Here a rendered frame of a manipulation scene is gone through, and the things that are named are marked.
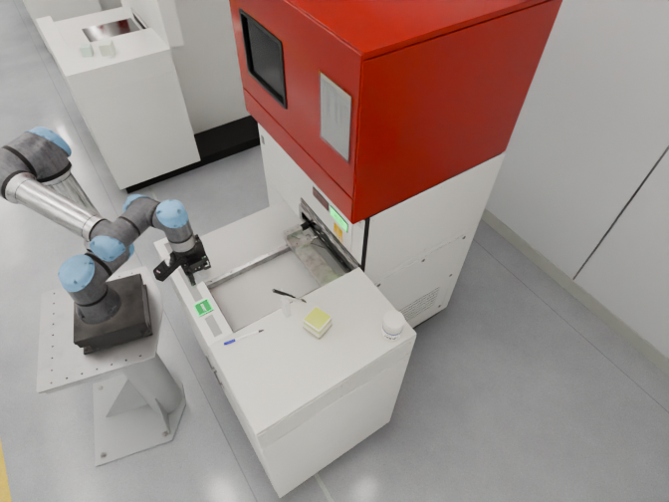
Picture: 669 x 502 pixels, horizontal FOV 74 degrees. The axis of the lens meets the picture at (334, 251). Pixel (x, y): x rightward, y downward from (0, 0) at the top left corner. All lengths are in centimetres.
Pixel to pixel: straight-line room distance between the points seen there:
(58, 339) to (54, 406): 92
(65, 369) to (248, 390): 72
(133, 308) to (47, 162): 59
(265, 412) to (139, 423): 125
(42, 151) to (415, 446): 201
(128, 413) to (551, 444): 215
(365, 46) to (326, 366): 96
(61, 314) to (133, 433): 83
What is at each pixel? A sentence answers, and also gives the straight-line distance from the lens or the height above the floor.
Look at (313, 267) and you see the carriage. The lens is 183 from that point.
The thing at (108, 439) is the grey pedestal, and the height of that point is 1.
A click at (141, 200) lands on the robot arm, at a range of 138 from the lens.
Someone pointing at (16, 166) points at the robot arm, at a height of 152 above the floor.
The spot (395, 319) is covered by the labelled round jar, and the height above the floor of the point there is 106.
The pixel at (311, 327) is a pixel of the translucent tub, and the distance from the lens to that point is 151.
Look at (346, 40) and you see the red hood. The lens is 121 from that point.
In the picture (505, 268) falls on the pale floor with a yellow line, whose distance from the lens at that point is 316.
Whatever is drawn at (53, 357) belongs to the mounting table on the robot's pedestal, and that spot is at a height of 82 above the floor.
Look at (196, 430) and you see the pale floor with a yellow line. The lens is 253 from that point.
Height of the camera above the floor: 233
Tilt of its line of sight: 50 degrees down
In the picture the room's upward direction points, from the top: 1 degrees clockwise
